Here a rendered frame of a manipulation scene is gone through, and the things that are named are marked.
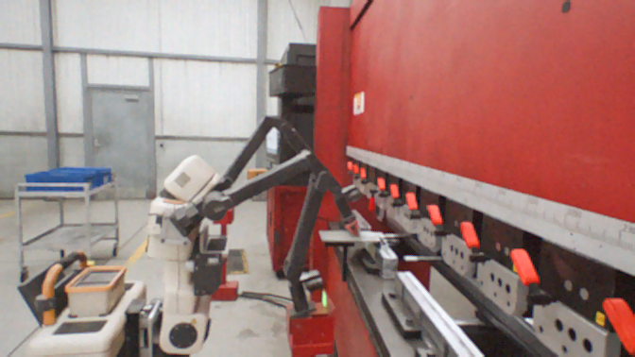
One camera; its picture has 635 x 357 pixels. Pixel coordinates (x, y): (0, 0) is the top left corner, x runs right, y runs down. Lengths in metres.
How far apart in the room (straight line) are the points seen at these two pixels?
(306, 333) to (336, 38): 1.91
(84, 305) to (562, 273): 1.50
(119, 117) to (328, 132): 6.66
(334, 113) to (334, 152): 0.26
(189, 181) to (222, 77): 7.29
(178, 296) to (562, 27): 1.42
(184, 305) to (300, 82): 1.80
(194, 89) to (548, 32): 8.27
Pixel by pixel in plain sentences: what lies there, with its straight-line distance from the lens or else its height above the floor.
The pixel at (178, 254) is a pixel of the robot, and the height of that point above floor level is 1.03.
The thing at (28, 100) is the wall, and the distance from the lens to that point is 9.63.
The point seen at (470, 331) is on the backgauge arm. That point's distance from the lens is 1.59.
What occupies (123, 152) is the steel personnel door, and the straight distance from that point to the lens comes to 9.04.
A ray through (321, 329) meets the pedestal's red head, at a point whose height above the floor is 0.76.
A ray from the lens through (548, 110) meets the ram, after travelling 0.78.
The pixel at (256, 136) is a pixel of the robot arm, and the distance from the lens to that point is 1.82.
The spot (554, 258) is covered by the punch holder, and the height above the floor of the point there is 1.32.
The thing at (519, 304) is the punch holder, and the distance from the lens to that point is 0.86.
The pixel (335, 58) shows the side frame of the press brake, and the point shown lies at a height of 1.98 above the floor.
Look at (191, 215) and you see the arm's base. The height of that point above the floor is 1.21.
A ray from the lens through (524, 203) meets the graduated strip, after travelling 0.82.
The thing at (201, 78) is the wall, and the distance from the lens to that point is 8.82.
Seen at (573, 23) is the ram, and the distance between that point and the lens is 0.76.
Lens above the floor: 1.51
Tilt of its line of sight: 7 degrees down
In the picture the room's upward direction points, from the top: 2 degrees clockwise
